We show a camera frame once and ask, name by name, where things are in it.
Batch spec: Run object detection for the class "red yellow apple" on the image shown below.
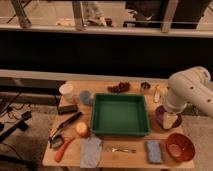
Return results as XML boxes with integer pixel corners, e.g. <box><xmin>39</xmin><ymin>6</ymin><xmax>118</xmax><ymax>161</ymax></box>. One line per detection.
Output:
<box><xmin>76</xmin><ymin>122</ymin><xmax>89</xmax><ymax>137</ymax></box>

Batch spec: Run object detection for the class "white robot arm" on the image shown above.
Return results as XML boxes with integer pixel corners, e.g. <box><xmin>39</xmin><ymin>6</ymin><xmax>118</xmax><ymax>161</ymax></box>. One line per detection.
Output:
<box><xmin>163</xmin><ymin>66</ymin><xmax>213</xmax><ymax>129</ymax></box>

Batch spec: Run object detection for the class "blue grey metal cup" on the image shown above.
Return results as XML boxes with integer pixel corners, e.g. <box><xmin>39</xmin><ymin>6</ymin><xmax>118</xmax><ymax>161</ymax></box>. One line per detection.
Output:
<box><xmin>80</xmin><ymin>90</ymin><xmax>92</xmax><ymax>105</ymax></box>

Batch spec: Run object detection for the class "white paper cup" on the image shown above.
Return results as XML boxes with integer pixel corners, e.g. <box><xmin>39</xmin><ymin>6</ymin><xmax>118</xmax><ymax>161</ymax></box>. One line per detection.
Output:
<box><xmin>59</xmin><ymin>83</ymin><xmax>74</xmax><ymax>102</ymax></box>

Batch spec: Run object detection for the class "purple plate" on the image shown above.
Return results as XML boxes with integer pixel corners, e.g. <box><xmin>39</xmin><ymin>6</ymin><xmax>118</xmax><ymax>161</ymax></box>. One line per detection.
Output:
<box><xmin>155</xmin><ymin>105</ymin><xmax>182</xmax><ymax>129</ymax></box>

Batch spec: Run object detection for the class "white bottle-shaped object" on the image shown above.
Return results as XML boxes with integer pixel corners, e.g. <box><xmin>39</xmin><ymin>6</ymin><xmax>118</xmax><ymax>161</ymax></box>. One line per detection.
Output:
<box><xmin>153</xmin><ymin>85</ymin><xmax>161</xmax><ymax>103</ymax></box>

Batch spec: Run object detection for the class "red bowl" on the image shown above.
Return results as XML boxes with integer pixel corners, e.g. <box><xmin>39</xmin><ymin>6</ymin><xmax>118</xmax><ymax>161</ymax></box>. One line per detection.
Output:
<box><xmin>165</xmin><ymin>133</ymin><xmax>195</xmax><ymax>162</ymax></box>

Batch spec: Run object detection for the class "blue sponge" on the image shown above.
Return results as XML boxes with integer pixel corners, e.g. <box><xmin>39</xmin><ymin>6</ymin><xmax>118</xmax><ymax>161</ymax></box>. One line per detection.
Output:
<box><xmin>146</xmin><ymin>140</ymin><xmax>163</xmax><ymax>164</ymax></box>

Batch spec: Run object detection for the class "small metal bowl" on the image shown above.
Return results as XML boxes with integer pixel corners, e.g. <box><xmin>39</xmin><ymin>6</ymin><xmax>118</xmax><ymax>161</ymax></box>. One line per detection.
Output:
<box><xmin>140</xmin><ymin>82</ymin><xmax>151</xmax><ymax>90</ymax></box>

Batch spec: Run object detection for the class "green plastic tray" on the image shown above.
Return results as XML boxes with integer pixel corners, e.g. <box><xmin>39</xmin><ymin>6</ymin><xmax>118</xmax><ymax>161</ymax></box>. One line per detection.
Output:
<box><xmin>90</xmin><ymin>93</ymin><xmax>150</xmax><ymax>137</ymax></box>

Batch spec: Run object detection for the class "dark grape bunch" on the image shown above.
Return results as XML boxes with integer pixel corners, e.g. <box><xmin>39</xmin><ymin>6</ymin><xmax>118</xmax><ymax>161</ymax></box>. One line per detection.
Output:
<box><xmin>107</xmin><ymin>82</ymin><xmax>130</xmax><ymax>93</ymax></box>

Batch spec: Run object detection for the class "silver fork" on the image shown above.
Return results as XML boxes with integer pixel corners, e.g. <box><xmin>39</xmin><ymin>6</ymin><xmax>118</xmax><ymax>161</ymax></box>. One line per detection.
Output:
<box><xmin>105</xmin><ymin>147</ymin><xmax>136</xmax><ymax>153</ymax></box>

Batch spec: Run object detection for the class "grey cloth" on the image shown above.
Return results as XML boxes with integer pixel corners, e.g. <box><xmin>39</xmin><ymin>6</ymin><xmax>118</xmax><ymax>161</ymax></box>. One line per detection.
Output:
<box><xmin>80</xmin><ymin>137</ymin><xmax>103</xmax><ymax>168</ymax></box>

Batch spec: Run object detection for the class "dark rectangular block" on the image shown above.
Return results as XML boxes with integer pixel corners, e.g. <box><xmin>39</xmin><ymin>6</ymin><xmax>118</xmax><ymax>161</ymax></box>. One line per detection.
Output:
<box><xmin>58</xmin><ymin>105</ymin><xmax>78</xmax><ymax>115</ymax></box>

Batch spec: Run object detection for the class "black metal scoop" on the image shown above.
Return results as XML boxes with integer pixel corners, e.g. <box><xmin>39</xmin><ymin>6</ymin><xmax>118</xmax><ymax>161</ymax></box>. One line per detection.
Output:
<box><xmin>50</xmin><ymin>135</ymin><xmax>64</xmax><ymax>149</ymax></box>

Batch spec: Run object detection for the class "orange carrot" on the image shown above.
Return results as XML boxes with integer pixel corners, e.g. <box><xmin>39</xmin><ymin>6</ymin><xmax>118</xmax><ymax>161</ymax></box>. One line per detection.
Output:
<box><xmin>54</xmin><ymin>137</ymin><xmax>75</xmax><ymax>162</ymax></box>

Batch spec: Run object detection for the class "black stand on floor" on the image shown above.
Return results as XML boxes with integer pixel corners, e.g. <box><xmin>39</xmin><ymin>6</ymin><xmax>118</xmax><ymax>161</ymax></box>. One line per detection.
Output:
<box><xmin>0</xmin><ymin>111</ymin><xmax>32</xmax><ymax>143</ymax></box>

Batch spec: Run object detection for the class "black handled knife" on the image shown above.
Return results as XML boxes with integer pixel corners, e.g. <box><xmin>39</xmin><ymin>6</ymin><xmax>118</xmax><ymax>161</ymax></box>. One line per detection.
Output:
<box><xmin>52</xmin><ymin>112</ymin><xmax>82</xmax><ymax>136</ymax></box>

